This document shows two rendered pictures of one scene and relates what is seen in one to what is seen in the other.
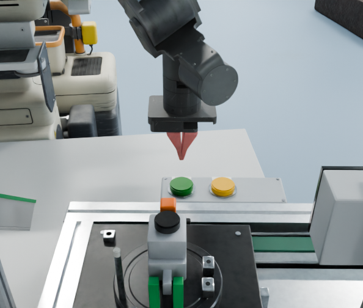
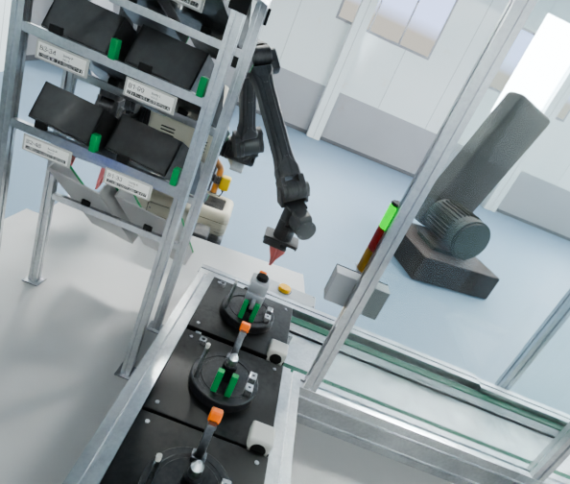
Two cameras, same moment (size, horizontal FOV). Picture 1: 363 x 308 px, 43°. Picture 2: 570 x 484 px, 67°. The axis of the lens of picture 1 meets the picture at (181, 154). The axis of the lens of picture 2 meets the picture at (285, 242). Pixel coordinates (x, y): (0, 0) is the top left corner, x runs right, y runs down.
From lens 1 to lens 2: 0.56 m
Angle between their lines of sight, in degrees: 13
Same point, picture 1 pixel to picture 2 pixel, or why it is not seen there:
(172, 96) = (280, 229)
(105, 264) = (218, 294)
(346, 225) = (338, 283)
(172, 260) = (258, 295)
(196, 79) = (296, 224)
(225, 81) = (309, 229)
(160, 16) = (292, 190)
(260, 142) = not seen: hidden behind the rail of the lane
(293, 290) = (302, 347)
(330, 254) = (329, 295)
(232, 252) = (280, 315)
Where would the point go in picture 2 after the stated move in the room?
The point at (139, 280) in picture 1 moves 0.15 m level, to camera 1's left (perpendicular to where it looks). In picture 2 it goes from (235, 304) to (179, 282)
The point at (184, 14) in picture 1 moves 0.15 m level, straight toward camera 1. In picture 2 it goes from (302, 194) to (298, 212)
